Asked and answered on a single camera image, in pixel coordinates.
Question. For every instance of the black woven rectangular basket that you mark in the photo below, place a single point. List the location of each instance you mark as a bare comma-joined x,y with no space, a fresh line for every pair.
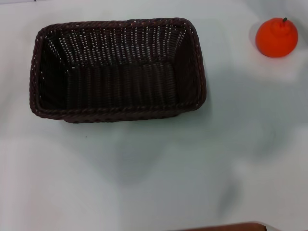
115,79

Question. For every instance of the orange toy tangerine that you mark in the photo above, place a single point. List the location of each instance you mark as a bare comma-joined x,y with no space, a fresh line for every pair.
276,38

